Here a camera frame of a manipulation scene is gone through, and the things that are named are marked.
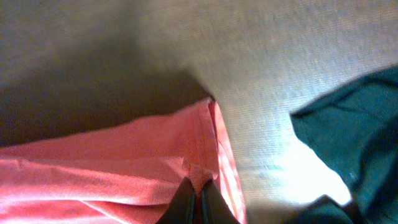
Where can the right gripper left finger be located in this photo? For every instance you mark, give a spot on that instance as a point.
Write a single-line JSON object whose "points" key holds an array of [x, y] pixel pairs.
{"points": [[181, 209]]}

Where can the dark navy garment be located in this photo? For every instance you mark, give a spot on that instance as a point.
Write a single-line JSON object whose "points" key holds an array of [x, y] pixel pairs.
{"points": [[353, 130]]}

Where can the red soccer t-shirt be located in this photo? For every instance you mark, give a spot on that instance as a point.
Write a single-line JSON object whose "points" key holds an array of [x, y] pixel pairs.
{"points": [[125, 174]]}

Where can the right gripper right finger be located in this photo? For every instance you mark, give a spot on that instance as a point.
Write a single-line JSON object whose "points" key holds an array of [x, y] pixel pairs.
{"points": [[213, 206]]}

